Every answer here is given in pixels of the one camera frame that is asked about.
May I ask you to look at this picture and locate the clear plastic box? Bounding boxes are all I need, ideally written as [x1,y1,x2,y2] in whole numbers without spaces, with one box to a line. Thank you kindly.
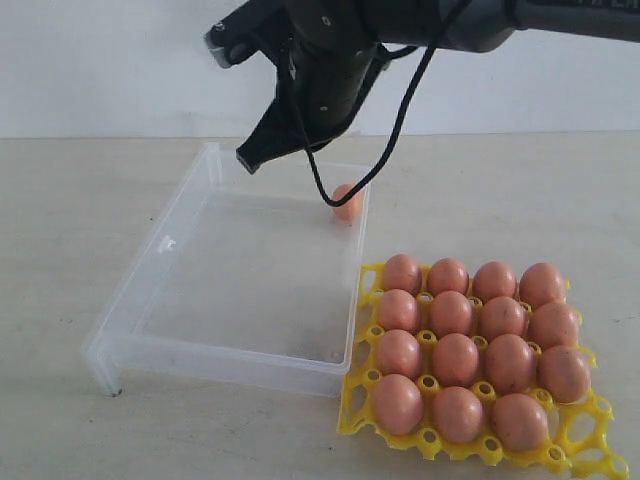
[82,142,367,397]

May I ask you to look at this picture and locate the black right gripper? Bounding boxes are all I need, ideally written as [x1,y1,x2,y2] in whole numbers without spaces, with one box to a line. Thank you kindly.
[236,75,370,174]

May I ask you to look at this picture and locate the brown egg back top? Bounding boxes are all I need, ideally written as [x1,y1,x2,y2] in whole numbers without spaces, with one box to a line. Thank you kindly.
[490,393,549,452]

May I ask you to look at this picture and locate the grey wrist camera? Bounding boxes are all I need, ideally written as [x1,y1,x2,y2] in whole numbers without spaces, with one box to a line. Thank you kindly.
[204,0,290,69]

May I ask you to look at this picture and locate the brown egg corner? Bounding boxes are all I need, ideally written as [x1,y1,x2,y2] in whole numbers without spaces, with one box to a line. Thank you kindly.
[432,386,484,444]

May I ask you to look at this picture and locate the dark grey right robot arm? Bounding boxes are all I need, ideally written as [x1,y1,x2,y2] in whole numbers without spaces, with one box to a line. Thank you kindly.
[236,1,639,172]

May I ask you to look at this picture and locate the yellow plastic egg tray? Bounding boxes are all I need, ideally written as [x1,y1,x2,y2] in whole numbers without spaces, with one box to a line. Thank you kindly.
[338,262,630,479]

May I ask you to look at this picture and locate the brown egg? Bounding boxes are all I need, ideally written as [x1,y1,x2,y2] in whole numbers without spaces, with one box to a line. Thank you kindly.
[431,333,480,387]
[332,184,363,222]
[375,329,423,379]
[484,334,535,395]
[427,257,470,296]
[377,289,421,334]
[381,253,422,296]
[372,374,424,436]
[490,393,549,452]
[472,261,517,303]
[537,345,591,404]
[478,296,527,342]
[429,291,473,338]
[519,262,567,310]
[528,302,580,350]

